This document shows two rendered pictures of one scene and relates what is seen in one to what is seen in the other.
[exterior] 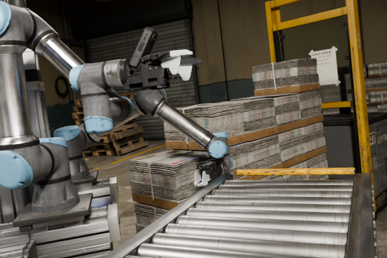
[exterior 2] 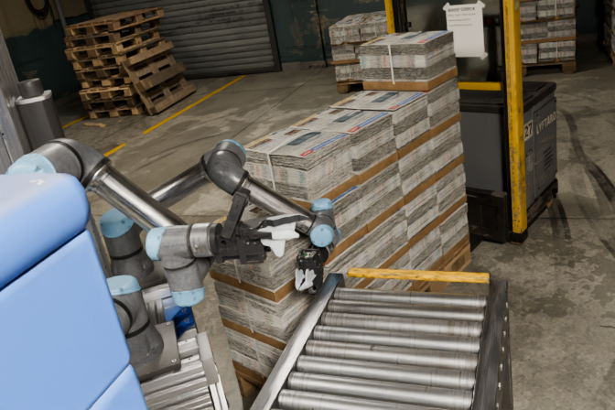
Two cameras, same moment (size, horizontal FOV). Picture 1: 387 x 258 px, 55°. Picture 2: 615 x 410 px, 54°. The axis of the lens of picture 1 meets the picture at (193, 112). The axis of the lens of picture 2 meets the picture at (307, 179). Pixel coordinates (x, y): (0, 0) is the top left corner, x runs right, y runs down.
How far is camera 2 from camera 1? 67 cm
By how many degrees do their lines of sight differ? 18
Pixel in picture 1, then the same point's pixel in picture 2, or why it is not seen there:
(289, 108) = (414, 119)
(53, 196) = (135, 350)
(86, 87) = (169, 261)
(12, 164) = not seen: hidden behind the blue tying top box
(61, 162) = (138, 310)
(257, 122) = (369, 156)
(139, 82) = (235, 255)
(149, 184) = (232, 264)
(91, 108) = (178, 284)
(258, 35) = not seen: outside the picture
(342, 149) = (487, 145)
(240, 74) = not seen: outside the picture
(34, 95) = not seen: hidden behind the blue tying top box
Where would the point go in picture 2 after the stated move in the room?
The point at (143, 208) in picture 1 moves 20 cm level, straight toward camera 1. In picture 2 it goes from (227, 288) to (233, 315)
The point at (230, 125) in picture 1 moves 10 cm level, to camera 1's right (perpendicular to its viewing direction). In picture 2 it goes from (333, 170) to (358, 166)
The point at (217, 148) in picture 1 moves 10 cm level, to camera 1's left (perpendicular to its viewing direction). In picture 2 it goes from (322, 236) to (292, 242)
